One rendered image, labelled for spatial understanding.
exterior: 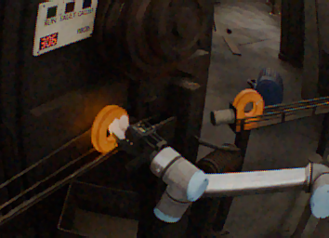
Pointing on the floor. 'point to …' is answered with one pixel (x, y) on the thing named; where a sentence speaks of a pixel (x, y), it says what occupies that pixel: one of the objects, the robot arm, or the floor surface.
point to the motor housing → (201, 226)
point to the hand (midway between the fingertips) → (110, 125)
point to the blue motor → (269, 86)
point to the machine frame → (59, 105)
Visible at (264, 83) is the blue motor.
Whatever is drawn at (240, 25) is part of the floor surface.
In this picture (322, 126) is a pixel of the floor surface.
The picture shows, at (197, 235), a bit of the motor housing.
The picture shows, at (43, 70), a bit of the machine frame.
